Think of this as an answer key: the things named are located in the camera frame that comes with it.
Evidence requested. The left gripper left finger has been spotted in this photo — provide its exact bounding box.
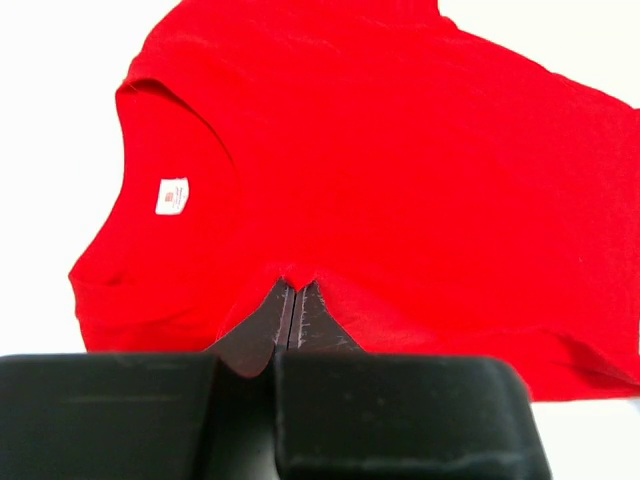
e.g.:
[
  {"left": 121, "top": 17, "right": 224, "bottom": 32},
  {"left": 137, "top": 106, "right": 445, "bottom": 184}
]
[{"left": 205, "top": 280, "right": 295, "bottom": 378}]

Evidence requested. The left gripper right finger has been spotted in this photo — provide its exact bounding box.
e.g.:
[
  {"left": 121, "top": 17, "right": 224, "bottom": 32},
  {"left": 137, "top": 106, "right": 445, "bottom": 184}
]
[{"left": 288, "top": 282, "right": 362, "bottom": 353}]

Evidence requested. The red t-shirt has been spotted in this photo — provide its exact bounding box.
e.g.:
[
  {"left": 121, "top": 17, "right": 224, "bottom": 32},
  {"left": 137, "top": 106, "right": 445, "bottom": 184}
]
[{"left": 69, "top": 1, "right": 639, "bottom": 401}]

